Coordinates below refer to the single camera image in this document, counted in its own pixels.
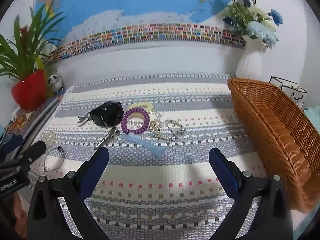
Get purple spiral hair tie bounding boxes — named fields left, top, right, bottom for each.
left=121, top=107, right=150, bottom=135

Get teal cloth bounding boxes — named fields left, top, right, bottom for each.
left=303, top=105, right=320, bottom=128

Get light blue hair clip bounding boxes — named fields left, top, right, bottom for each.
left=121, top=133, right=167, bottom=161

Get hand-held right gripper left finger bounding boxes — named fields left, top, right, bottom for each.
left=27, top=147, right=110, bottom=240

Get white ribbed vase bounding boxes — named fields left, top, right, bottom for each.
left=236, top=34, right=267, bottom=79

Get clear crystal bracelet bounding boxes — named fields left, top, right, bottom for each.
left=150, top=119, right=187, bottom=142

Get pearl bead bracelet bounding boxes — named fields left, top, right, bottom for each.
left=127, top=110, right=163, bottom=130

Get thin silver chain bracelet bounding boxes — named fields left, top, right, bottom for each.
left=42, top=145, right=66, bottom=173

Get silver alligator hair clip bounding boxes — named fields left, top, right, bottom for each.
left=94, top=127, right=120, bottom=151

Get small silver hair clip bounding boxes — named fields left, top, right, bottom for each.
left=77, top=112, right=93, bottom=127

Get stack of books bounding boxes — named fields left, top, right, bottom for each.
left=6, top=85, right=75, bottom=154

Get panda figurine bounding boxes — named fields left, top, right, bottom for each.
left=47, top=70, right=63, bottom=95

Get red plant pot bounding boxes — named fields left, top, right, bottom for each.
left=11, top=69, right=48, bottom=112

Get green leafy plant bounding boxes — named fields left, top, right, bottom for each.
left=0, top=1, right=65, bottom=80

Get brown wicker basket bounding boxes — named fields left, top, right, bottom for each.
left=227, top=77, right=320, bottom=214

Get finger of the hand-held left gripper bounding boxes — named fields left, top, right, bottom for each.
left=0, top=133, right=24, bottom=160
left=15, top=141, right=47, bottom=167

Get gold charm bracelet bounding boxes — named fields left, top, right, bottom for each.
left=149, top=121, right=163, bottom=138

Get woven patterned mat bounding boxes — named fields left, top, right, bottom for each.
left=25, top=73, right=305, bottom=240

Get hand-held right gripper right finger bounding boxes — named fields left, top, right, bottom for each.
left=209, top=148, right=294, bottom=240

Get yellow spiral hair tie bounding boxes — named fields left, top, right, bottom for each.
left=130, top=101, right=153, bottom=113

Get person's left hand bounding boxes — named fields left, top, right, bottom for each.
left=5, top=192, right=27, bottom=239

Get blue and white flowers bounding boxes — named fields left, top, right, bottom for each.
left=215, top=0, right=284, bottom=48

